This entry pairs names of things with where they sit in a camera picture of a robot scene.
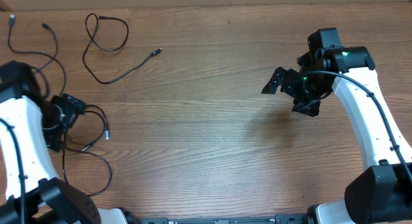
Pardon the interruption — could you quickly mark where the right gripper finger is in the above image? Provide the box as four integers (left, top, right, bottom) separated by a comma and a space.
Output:
292, 98, 321, 117
261, 67, 286, 94

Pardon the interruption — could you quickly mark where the black USB cable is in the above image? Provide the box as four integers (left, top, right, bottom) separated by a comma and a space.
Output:
6, 14, 67, 98
81, 12, 164, 86
61, 104, 113, 197

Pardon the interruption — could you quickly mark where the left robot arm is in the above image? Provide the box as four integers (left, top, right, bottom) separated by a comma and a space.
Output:
1, 61, 136, 223

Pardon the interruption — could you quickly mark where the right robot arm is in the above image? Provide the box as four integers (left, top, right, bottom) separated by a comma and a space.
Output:
263, 28, 411, 223

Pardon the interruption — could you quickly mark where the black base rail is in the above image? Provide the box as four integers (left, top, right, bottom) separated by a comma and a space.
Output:
135, 214, 317, 224

